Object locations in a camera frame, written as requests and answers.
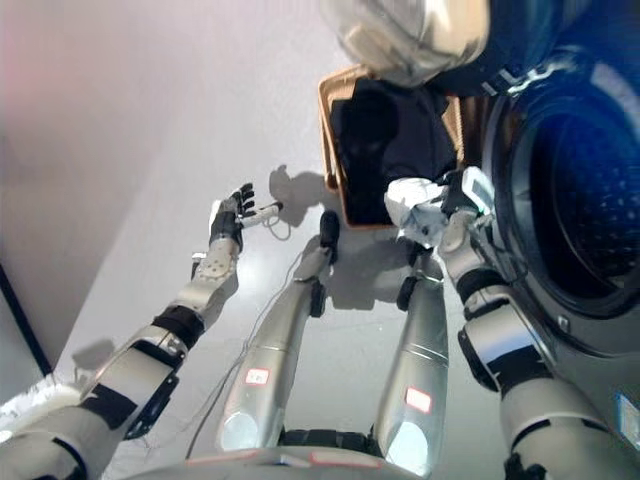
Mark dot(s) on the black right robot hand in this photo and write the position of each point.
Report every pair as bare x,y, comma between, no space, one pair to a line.
472,192

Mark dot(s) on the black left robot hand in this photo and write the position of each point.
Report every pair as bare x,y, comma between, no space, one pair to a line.
225,220

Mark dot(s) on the white cloth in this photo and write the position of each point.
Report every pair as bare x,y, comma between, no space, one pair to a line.
415,210

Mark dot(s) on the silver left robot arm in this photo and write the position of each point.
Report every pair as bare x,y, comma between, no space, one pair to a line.
135,370

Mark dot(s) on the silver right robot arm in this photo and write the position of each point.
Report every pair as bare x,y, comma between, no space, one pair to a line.
510,350

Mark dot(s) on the dark grey washing machine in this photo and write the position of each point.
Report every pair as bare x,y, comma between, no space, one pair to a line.
575,200

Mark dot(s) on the black clothes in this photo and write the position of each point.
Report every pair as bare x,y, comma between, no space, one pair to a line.
380,140

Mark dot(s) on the brown laundry basket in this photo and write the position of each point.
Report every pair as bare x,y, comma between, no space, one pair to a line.
332,145

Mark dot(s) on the round washing machine door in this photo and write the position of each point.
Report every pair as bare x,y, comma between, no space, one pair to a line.
410,35

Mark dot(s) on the silver left robot leg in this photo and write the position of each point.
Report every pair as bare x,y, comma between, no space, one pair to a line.
270,360

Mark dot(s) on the silver robot leg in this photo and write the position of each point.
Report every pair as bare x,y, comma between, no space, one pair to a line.
417,360
270,360

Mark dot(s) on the silver right robot leg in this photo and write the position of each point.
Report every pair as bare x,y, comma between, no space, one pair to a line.
417,360

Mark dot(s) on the grey robot torso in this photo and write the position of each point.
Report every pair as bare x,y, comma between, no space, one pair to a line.
300,462

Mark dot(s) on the blue washer sticker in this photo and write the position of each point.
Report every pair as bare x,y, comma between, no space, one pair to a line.
629,410

